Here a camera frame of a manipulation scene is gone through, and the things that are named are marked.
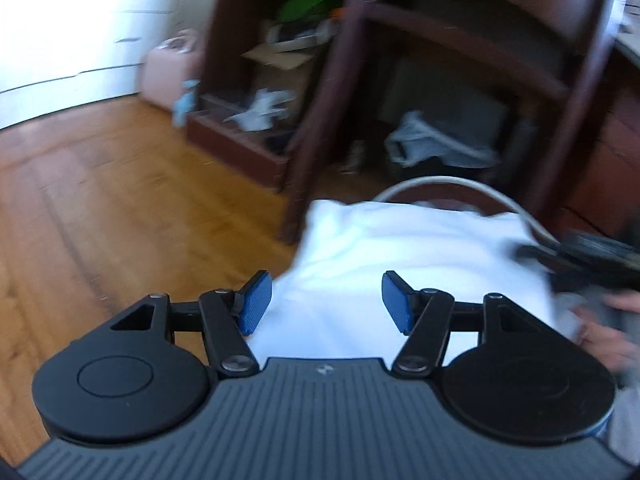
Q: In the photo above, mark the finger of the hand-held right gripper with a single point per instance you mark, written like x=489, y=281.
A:
x=535, y=254

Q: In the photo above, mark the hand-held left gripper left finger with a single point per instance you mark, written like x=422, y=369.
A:
x=254, y=305

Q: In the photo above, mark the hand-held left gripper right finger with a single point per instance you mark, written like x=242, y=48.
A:
x=397, y=305

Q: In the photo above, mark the white sweater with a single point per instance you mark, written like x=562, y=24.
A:
x=380, y=250

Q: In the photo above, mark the person's right hand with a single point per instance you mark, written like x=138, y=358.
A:
x=610, y=335

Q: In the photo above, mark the grey blue cloth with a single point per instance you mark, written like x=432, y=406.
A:
x=430, y=140

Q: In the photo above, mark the crumpled white paper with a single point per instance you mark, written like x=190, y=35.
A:
x=260, y=110

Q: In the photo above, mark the light blue item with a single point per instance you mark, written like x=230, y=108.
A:
x=186, y=102

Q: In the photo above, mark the dark wooden chair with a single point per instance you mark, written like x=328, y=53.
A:
x=470, y=40

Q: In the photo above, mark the dark wooden shelf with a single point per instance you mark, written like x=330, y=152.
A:
x=230, y=75

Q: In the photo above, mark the cardboard piece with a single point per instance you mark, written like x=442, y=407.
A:
x=280, y=55

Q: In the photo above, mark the green bag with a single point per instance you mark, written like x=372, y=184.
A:
x=312, y=0

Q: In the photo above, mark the white drawer cabinet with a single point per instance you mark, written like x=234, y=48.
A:
x=75, y=25

